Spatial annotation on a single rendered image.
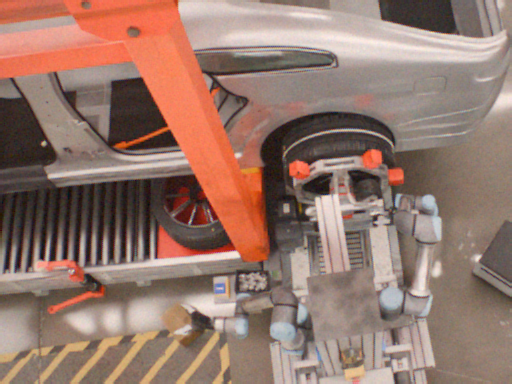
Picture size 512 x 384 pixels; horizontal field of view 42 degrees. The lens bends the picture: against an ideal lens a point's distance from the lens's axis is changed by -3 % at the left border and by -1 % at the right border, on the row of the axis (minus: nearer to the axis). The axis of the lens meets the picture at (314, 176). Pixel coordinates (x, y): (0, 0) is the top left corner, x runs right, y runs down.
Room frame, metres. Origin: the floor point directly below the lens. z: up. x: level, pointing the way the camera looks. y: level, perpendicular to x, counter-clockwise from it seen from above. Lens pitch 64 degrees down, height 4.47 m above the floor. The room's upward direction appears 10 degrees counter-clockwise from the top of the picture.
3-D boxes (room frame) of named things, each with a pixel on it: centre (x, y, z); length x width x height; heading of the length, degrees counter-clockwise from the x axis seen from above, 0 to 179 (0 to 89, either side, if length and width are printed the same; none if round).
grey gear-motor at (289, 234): (1.74, 0.22, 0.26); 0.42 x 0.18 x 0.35; 175
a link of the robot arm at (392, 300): (0.89, -0.28, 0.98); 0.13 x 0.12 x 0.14; 70
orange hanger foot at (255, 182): (1.82, 0.41, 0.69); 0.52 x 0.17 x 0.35; 175
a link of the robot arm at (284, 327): (0.77, 0.26, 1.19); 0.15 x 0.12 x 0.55; 164
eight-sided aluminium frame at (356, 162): (1.66, -0.15, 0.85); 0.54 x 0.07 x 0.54; 85
